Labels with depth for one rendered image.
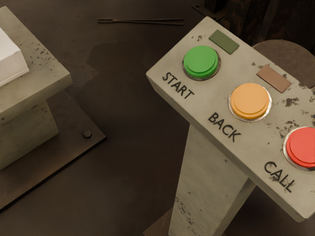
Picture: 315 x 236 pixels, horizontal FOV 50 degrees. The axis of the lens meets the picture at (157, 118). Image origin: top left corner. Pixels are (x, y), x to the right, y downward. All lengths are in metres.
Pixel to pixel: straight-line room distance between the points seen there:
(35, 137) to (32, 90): 0.24
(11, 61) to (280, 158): 0.61
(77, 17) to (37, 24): 0.16
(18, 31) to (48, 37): 0.43
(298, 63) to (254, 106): 0.21
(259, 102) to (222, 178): 0.13
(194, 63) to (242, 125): 0.09
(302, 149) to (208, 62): 0.14
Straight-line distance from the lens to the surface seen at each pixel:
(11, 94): 0.81
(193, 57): 0.40
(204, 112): 0.38
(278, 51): 0.57
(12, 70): 0.82
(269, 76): 0.39
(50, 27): 1.41
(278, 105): 0.38
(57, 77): 0.81
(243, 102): 0.37
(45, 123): 0.98
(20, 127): 0.94
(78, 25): 1.40
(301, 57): 0.57
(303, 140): 0.36
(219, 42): 0.42
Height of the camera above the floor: 0.89
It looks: 56 degrees down
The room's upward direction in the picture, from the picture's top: 3 degrees clockwise
